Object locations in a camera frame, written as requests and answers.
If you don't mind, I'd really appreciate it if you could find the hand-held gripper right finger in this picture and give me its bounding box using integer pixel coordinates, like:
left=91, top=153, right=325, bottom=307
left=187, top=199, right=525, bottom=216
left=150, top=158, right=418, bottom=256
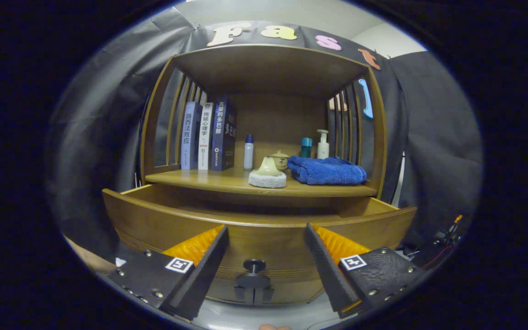
left=304, top=223, right=426, bottom=319

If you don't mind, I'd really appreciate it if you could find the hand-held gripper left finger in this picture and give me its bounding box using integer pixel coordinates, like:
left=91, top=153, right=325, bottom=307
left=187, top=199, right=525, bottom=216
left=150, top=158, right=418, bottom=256
left=107, top=225, right=230, bottom=321

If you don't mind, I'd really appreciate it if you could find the green scrub brush with handle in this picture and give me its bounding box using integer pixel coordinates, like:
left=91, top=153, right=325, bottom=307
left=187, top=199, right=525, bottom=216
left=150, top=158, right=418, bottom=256
left=248, top=157, right=287, bottom=189

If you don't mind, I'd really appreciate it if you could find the wooden cabinet door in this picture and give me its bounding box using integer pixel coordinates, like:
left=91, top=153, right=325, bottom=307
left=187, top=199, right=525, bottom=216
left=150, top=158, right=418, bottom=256
left=204, top=280, right=254, bottom=305
left=254, top=280, right=326, bottom=305

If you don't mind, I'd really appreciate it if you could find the wooden countertop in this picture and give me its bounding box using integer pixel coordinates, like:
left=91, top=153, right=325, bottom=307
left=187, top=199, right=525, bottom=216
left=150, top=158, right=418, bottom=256
left=145, top=167, right=378, bottom=198

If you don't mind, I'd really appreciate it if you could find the wooden cabinet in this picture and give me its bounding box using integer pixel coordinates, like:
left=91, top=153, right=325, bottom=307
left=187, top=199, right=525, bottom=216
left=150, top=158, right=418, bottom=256
left=139, top=44, right=387, bottom=305

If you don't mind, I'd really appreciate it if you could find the folded blue towel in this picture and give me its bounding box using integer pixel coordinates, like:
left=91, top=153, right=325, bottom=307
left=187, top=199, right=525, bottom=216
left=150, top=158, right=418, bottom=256
left=287, top=155, right=367, bottom=186

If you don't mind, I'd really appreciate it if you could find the black device with orange tip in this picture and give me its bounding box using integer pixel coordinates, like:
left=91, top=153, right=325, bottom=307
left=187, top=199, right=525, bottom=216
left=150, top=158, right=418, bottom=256
left=429, top=214, right=464, bottom=257

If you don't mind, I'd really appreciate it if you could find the beige lidded teacup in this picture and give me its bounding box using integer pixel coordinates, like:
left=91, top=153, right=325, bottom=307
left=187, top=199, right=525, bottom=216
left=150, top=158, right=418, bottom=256
left=268, top=150, right=290, bottom=171

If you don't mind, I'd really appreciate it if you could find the white pump bottle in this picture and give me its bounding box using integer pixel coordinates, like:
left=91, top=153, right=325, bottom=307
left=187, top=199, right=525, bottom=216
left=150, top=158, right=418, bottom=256
left=317, top=129, right=330, bottom=160

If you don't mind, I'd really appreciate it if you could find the white bottle with blue cap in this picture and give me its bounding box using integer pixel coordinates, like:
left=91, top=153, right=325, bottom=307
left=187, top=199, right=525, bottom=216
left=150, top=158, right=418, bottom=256
left=243, top=134, right=254, bottom=171

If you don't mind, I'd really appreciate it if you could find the white book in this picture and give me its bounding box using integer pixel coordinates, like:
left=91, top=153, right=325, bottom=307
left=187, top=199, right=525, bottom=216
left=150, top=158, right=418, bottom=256
left=198, top=102, right=214, bottom=171

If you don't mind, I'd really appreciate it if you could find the light blue book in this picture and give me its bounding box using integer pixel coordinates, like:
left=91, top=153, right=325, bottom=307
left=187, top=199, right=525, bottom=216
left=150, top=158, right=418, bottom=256
left=181, top=101, right=203, bottom=171

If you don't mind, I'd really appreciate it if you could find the dark blue book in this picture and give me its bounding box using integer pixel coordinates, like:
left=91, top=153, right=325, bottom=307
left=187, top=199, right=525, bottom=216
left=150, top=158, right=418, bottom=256
left=210, top=97, right=237, bottom=171

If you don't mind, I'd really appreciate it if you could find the black backdrop cloth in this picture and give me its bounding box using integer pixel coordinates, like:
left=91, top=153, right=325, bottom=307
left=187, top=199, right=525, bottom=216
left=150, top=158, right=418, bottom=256
left=49, top=7, right=484, bottom=257

